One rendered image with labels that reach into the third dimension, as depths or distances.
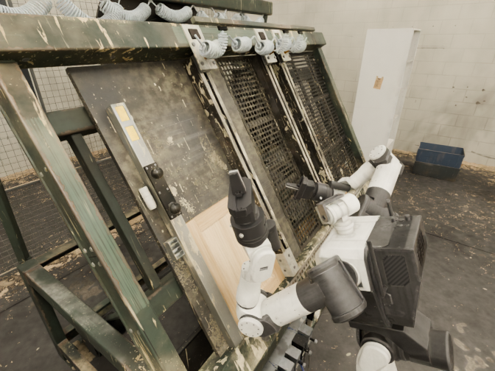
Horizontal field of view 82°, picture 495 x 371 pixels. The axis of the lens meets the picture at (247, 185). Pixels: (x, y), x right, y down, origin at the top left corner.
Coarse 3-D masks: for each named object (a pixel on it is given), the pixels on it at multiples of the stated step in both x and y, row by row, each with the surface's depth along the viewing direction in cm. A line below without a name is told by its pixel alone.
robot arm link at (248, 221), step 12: (228, 192) 68; (252, 192) 68; (228, 204) 64; (240, 204) 64; (252, 204) 64; (240, 216) 63; (252, 216) 66; (264, 216) 71; (240, 228) 68; (252, 228) 68; (264, 228) 71
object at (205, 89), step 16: (192, 48) 114; (224, 48) 112; (192, 64) 119; (208, 64) 119; (192, 80) 123; (208, 80) 123; (208, 96) 121; (208, 112) 124; (224, 112) 125; (224, 128) 123; (224, 144) 126; (240, 144) 127; (240, 160) 125; (256, 176) 130; (256, 192) 127; (288, 256) 133; (288, 272) 134
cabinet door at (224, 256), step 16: (208, 208) 113; (224, 208) 118; (192, 224) 105; (208, 224) 111; (224, 224) 117; (208, 240) 109; (224, 240) 115; (208, 256) 107; (224, 256) 113; (240, 256) 119; (224, 272) 111; (240, 272) 117; (272, 272) 131; (224, 288) 109; (272, 288) 128
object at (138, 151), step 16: (112, 112) 92; (128, 112) 95; (128, 144) 93; (144, 144) 96; (144, 160) 95; (144, 176) 95; (160, 208) 97; (176, 224) 98; (192, 240) 101; (192, 256) 100; (192, 272) 101; (208, 272) 103; (208, 288) 101; (208, 304) 103; (224, 304) 104; (224, 320) 103; (224, 336) 105; (240, 336) 106
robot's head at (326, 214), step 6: (330, 198) 92; (336, 198) 90; (318, 204) 90; (324, 204) 88; (318, 210) 91; (324, 210) 88; (330, 210) 88; (324, 216) 91; (330, 216) 88; (330, 222) 90
